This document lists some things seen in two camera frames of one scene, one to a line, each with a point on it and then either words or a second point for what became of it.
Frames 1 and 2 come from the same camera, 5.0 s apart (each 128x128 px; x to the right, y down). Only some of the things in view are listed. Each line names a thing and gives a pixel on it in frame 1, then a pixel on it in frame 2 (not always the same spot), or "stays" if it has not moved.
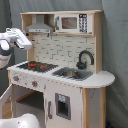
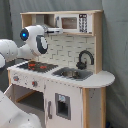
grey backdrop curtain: (114, 45) stays
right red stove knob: (34, 84) stays
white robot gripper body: (18, 37) -> (52, 30)
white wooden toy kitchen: (62, 81) stays
